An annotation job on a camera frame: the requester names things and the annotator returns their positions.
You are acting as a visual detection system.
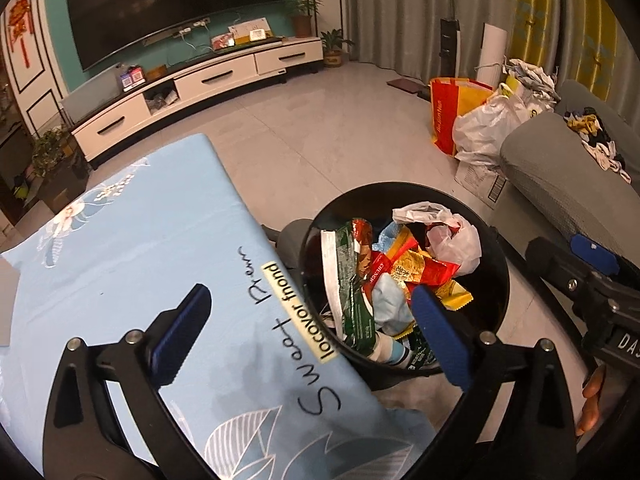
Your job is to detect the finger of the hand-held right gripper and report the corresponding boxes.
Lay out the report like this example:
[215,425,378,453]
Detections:
[571,233,621,277]
[526,236,601,311]

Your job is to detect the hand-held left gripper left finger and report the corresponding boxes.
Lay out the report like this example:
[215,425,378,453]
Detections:
[42,284,213,480]

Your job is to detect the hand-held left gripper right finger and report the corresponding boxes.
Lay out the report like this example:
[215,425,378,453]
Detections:
[400,284,578,480]

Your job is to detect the white striped paper cup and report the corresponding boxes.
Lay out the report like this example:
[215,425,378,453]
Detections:
[372,335,417,369]

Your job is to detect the green red snack wrapper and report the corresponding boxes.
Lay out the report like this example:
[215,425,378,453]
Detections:
[322,217,378,352]

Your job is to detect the black trash bin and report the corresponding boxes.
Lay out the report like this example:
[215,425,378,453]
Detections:
[300,182,511,376]

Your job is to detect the person's right hand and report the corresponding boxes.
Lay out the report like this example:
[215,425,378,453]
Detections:
[575,364,608,437]

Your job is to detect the grey sofa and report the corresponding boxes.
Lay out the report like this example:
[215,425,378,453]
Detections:
[500,80,640,271]

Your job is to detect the blue floral tablecloth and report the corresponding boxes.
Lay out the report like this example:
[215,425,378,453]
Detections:
[0,133,436,480]

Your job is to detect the cardboard box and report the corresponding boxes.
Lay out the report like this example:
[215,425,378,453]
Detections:
[455,160,511,206]

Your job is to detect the pile of clothes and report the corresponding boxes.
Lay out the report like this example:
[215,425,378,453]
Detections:
[565,107,633,183]

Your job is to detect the white plastic shopping bag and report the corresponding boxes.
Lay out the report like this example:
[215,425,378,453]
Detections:
[452,87,523,166]

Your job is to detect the printed white plastic bag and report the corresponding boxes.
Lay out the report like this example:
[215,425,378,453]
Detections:
[505,57,561,111]

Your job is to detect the red yellow shopping bag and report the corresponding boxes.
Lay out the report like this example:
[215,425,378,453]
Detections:
[430,77,501,156]

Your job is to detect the plant stand with plants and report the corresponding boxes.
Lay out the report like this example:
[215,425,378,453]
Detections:
[30,127,88,211]

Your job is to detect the white paper roll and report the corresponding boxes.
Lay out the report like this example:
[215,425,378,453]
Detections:
[475,22,508,86]

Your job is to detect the brown floor mat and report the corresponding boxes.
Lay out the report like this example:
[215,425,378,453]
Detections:
[386,77,431,95]

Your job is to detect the upright vacuum cleaner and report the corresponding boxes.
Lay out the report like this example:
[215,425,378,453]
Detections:
[437,0,463,78]

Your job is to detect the yellow printed panel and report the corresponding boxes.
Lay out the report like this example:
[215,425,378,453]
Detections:
[515,0,616,61]

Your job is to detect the glass tank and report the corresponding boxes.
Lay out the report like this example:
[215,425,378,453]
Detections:
[60,62,126,123]

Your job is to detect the white television cabinet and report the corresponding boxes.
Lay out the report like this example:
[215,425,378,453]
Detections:
[70,36,323,163]

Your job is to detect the small purple display stand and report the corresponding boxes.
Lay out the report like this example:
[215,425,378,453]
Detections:
[118,66,147,92]

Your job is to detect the potted plant yellow pot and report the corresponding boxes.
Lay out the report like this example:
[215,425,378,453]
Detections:
[320,29,351,67]

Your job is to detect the grey curtain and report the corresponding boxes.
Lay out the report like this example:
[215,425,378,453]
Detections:
[342,0,640,91]

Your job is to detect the white desk calendar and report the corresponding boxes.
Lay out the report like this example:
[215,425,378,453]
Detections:
[229,17,273,45]

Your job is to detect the large black television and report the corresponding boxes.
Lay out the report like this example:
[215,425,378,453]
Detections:
[64,0,296,72]

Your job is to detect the potted plant brown pot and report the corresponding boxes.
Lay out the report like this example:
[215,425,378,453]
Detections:
[285,0,323,38]

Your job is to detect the red knot wall decoration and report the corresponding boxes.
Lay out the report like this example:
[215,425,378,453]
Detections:
[7,0,36,68]

